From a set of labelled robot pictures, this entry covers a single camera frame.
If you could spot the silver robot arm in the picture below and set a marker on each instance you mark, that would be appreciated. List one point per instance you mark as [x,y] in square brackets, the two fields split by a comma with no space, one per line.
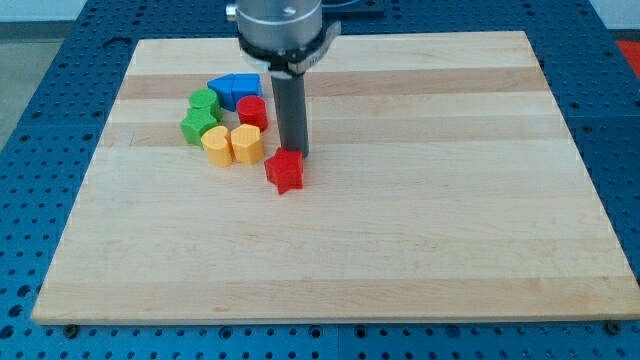
[285,38]

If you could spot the wooden board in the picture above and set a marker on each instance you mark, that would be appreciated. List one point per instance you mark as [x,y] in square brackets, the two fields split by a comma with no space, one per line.
[442,185]

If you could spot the red cylinder block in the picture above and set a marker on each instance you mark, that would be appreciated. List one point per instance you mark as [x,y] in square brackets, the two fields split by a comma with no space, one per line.
[252,110]

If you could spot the yellow hexagon block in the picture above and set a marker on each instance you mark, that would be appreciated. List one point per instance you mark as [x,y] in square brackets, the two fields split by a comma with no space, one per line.
[247,144]

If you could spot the yellow heart block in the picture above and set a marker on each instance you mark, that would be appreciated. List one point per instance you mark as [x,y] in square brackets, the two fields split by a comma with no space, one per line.
[216,143]

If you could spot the red star block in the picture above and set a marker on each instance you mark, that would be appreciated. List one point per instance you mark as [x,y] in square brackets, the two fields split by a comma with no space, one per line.
[285,170]

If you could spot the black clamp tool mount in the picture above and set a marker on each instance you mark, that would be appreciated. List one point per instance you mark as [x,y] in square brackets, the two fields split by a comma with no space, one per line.
[286,64]

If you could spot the green cylinder block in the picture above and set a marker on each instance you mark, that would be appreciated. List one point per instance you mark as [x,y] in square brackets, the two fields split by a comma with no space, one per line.
[207,100]

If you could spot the green star block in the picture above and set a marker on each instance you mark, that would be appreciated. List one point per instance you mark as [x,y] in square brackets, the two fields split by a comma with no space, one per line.
[195,124]

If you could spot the blue triangle block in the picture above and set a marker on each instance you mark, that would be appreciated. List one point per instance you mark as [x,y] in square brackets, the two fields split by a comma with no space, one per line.
[223,86]

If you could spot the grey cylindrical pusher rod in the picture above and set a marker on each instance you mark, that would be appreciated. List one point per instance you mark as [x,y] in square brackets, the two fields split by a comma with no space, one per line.
[290,106]

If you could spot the blue cube block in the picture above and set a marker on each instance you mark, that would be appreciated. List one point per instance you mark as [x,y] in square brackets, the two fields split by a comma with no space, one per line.
[246,85]

